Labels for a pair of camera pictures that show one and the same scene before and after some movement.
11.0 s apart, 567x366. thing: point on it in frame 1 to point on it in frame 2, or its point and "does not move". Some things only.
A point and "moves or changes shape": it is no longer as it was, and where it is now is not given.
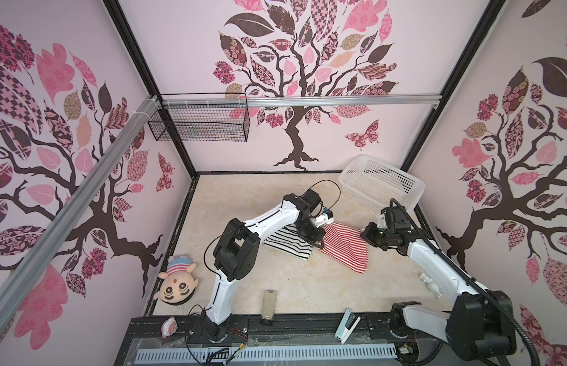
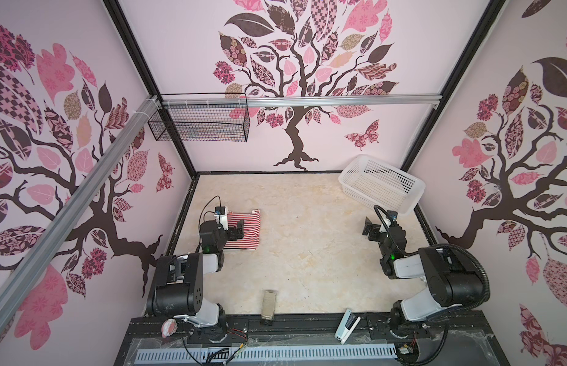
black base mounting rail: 270,331 does not move
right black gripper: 366,234 does not move
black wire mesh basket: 202,117 does not move
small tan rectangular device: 267,313 does not move
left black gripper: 317,233 to 233,235
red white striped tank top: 344,245 moves or changes shape
